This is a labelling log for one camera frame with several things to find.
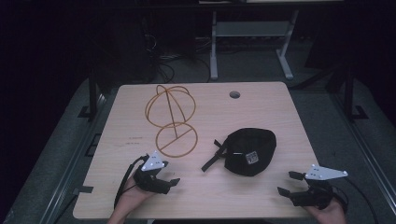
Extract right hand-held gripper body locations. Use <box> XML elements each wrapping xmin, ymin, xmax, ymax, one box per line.
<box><xmin>290</xmin><ymin>163</ymin><xmax>349</xmax><ymax>210</ymax></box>

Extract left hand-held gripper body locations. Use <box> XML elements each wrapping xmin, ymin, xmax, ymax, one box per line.
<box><xmin>133</xmin><ymin>150</ymin><xmax>172</xmax><ymax>195</ymax></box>

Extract gold wire hat stand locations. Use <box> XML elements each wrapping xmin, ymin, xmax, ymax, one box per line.
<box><xmin>145</xmin><ymin>84</ymin><xmax>199</xmax><ymax>159</ymax></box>

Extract black cap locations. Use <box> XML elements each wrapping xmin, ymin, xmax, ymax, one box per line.
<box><xmin>201</xmin><ymin>127</ymin><xmax>277</xmax><ymax>177</ymax></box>

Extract person's right hand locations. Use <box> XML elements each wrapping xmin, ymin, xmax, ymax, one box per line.
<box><xmin>305</xmin><ymin>197</ymin><xmax>347</xmax><ymax>224</ymax></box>

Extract person's left hand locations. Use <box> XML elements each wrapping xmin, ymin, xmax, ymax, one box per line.
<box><xmin>115</xmin><ymin>175</ymin><xmax>157</xmax><ymax>220</ymax></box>

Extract grey metal stand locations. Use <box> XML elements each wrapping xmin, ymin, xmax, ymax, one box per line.
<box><xmin>209</xmin><ymin>9</ymin><xmax>300</xmax><ymax>81</ymax></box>

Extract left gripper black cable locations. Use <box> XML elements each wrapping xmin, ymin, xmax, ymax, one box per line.
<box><xmin>113</xmin><ymin>154</ymin><xmax>150</xmax><ymax>209</ymax></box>

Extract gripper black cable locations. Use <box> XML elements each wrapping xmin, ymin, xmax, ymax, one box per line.
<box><xmin>113</xmin><ymin>154</ymin><xmax>150</xmax><ymax>209</ymax></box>
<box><xmin>330</xmin><ymin>176</ymin><xmax>380</xmax><ymax>224</ymax></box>

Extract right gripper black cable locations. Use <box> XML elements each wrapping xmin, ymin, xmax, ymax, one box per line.
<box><xmin>330</xmin><ymin>176</ymin><xmax>380</xmax><ymax>224</ymax></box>

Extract black table edge bracket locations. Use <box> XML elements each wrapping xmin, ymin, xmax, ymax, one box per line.
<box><xmin>72</xmin><ymin>185</ymin><xmax>94</xmax><ymax>196</ymax></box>

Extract black metal post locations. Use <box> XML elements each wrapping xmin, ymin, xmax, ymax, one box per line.
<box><xmin>78</xmin><ymin>66</ymin><xmax>102</xmax><ymax>122</ymax></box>
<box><xmin>340</xmin><ymin>66</ymin><xmax>370</xmax><ymax>123</ymax></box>

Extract black floor cables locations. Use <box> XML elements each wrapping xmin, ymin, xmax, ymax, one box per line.
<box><xmin>141</xmin><ymin>18</ymin><xmax>213</xmax><ymax>84</ymax></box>

